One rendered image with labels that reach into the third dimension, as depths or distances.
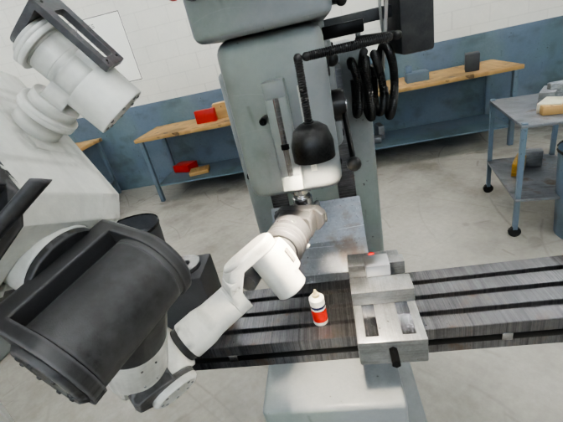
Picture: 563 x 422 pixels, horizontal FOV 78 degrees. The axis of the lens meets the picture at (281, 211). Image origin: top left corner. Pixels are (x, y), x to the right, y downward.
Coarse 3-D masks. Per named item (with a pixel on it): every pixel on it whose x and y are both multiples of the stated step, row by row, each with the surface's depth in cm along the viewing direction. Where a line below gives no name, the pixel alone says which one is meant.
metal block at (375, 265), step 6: (366, 258) 93; (372, 258) 92; (378, 258) 92; (384, 258) 91; (366, 264) 90; (372, 264) 90; (378, 264) 89; (384, 264) 89; (366, 270) 90; (372, 270) 90; (378, 270) 90; (384, 270) 89; (366, 276) 94; (372, 276) 90
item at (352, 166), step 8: (336, 96) 76; (336, 104) 76; (344, 104) 76; (336, 112) 77; (344, 112) 77; (336, 120) 79; (344, 120) 76; (344, 128) 75; (352, 144) 72; (352, 152) 71; (352, 160) 69; (360, 160) 69; (352, 168) 69
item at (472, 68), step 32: (480, 64) 414; (512, 64) 375; (512, 96) 384; (160, 128) 481; (192, 128) 429; (384, 128) 443; (416, 128) 461; (448, 128) 434; (480, 128) 410; (512, 128) 398; (224, 160) 514; (160, 192) 471
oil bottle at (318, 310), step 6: (312, 294) 91; (318, 294) 91; (312, 300) 91; (318, 300) 90; (312, 306) 91; (318, 306) 91; (324, 306) 92; (312, 312) 92; (318, 312) 91; (324, 312) 92; (312, 318) 95; (318, 318) 92; (324, 318) 93; (318, 324) 93; (324, 324) 93
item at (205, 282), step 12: (192, 264) 97; (204, 264) 98; (192, 276) 93; (204, 276) 96; (216, 276) 105; (192, 288) 94; (204, 288) 94; (216, 288) 103; (180, 300) 96; (192, 300) 96; (204, 300) 96; (168, 312) 98; (180, 312) 98; (168, 324) 100
